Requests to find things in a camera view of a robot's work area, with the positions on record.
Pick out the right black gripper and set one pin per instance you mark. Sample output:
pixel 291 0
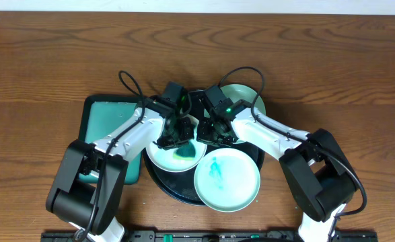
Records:
pixel 214 133

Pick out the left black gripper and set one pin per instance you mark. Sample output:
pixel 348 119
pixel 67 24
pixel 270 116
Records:
pixel 175 135

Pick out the green yellow sponge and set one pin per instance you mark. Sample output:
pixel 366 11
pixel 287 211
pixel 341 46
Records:
pixel 186 152

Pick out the white plate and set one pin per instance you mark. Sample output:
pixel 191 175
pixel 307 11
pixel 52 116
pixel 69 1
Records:
pixel 164 160

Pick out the mint green plate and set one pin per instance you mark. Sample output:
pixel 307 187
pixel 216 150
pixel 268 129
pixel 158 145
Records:
pixel 227 180
pixel 237 91

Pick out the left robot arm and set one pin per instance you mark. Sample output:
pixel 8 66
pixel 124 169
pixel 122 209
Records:
pixel 88 185

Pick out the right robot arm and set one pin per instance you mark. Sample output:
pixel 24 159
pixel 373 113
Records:
pixel 317 172

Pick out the black round tray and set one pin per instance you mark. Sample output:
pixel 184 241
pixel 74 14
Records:
pixel 181 185

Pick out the black rectangular water tray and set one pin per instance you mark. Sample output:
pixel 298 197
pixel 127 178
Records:
pixel 102 114

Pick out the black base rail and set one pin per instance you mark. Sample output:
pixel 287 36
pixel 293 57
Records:
pixel 151 236

